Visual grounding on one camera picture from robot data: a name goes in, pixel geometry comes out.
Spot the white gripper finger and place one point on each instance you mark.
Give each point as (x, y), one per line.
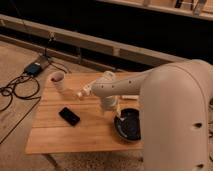
(118, 111)

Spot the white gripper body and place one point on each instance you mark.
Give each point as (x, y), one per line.
(109, 103)

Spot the black ceramic bowl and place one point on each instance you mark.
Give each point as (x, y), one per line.
(127, 125)

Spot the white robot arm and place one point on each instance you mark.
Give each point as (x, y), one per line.
(174, 101)

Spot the small white block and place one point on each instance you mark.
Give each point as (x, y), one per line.
(129, 97)

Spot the wooden table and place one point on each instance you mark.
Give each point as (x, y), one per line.
(50, 133)

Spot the black smartphone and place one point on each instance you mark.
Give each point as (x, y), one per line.
(69, 116)

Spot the white cup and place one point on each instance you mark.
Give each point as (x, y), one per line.
(58, 79)

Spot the black power adapter box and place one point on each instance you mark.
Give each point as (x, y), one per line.
(33, 69)

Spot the wooden rail frame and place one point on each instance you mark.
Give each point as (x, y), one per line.
(120, 50)

